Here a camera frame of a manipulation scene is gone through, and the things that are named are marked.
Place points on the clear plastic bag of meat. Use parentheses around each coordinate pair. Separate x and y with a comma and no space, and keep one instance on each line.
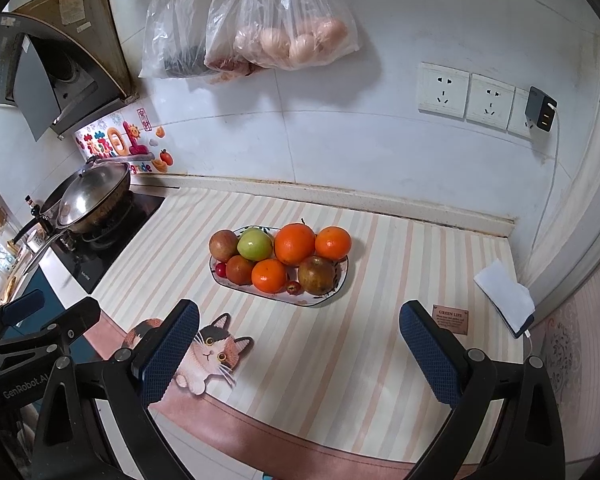
(225,57)

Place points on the steel wok lid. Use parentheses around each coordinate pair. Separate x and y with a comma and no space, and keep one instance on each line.
(95,192)

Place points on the dark sauce bottle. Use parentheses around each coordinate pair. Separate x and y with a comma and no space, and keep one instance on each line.
(29,202)

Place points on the rough-skinned orange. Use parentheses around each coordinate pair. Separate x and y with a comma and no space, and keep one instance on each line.
(333,243)

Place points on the colourful wall stickers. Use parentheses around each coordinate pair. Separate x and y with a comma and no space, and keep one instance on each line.
(110,142)

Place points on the black glass cooktop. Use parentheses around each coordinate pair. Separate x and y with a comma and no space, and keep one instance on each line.
(110,245)

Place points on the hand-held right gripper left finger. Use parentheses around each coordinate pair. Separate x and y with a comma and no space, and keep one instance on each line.
(172,355)

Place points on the small red cherry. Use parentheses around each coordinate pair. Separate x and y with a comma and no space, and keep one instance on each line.
(293,288)
(220,270)

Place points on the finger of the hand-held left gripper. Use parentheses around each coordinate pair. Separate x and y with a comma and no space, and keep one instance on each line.
(82,316)
(25,306)

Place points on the clear plastic bag dark contents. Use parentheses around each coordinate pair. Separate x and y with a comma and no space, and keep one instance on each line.
(175,35)

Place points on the metal wok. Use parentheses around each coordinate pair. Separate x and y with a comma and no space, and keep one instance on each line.
(105,215)

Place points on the small orange tangerine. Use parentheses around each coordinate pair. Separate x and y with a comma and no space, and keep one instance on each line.
(269,276)

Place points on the black frying pan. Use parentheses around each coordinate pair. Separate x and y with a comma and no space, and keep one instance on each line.
(40,225)

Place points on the clear plastic bag of eggs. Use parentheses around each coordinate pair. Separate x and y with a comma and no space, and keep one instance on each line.
(320,0)

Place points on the dark grey wall charger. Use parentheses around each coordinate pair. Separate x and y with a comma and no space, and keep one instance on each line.
(540,107)

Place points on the white wall socket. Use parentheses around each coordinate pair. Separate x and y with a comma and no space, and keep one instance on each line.
(442,90)
(490,101)
(517,122)

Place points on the striped cat-print table mat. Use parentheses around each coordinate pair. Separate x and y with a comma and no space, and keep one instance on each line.
(330,360)

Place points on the green apple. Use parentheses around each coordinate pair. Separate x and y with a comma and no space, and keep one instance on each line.
(255,243)

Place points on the grey range hood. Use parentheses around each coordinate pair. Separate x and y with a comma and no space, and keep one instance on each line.
(35,80)

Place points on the brown passion fruit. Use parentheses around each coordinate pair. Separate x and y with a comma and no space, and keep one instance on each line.
(317,275)

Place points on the red-brown passion fruit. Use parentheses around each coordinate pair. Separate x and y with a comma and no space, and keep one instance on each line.
(239,270)
(222,245)

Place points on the brown egg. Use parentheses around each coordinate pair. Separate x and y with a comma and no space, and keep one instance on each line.
(332,30)
(304,49)
(246,42)
(275,42)

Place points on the floral ceramic plate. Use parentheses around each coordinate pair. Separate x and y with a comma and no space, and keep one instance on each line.
(280,300)

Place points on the dark blue cabinet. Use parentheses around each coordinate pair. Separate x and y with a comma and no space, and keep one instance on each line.
(32,280)

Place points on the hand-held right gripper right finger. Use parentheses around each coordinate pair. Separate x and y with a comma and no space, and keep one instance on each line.
(430,355)

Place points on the white smartphone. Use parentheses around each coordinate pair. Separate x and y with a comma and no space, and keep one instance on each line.
(505,295)

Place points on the large smooth orange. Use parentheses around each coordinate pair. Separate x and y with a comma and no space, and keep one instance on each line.
(294,243)

